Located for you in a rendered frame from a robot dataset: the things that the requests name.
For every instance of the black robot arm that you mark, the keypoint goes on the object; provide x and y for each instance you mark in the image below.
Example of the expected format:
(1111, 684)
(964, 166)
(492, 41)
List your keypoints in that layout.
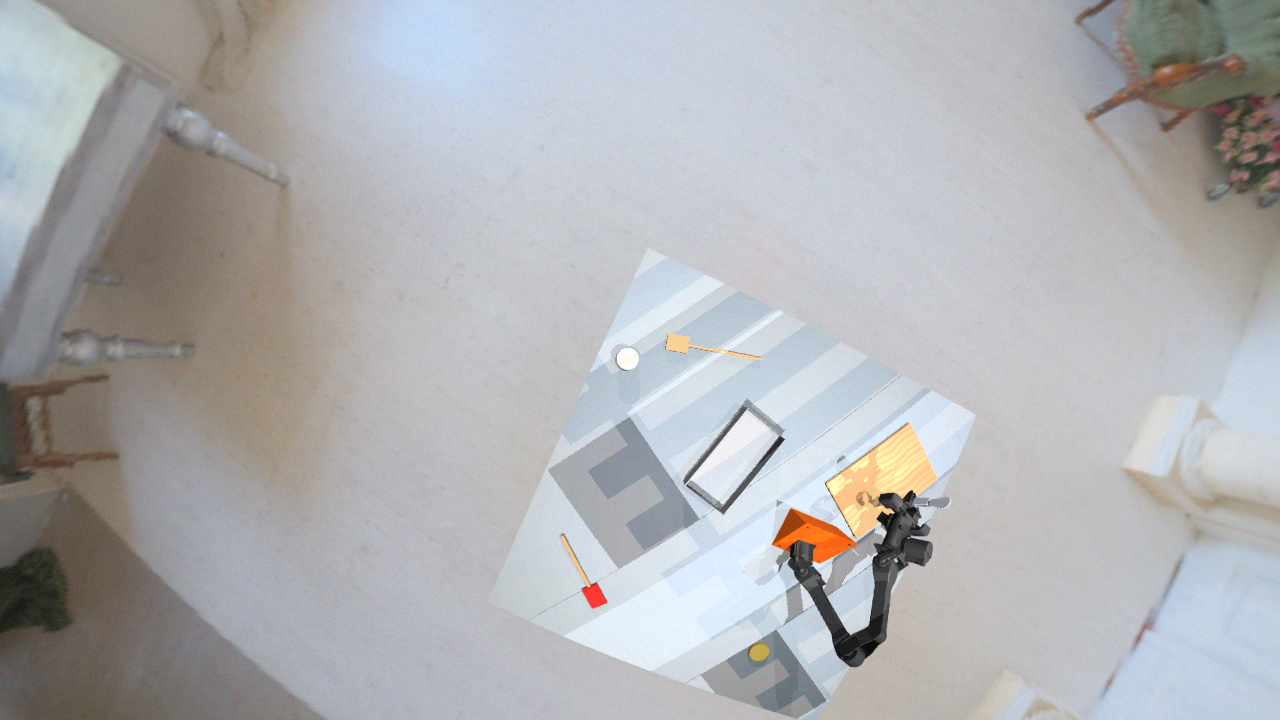
(855, 648)

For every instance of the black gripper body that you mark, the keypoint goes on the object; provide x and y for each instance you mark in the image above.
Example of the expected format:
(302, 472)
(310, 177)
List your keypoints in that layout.
(902, 522)

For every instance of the red spatula with wooden handle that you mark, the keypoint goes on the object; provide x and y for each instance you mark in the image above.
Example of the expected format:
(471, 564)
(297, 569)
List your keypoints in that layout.
(592, 592)

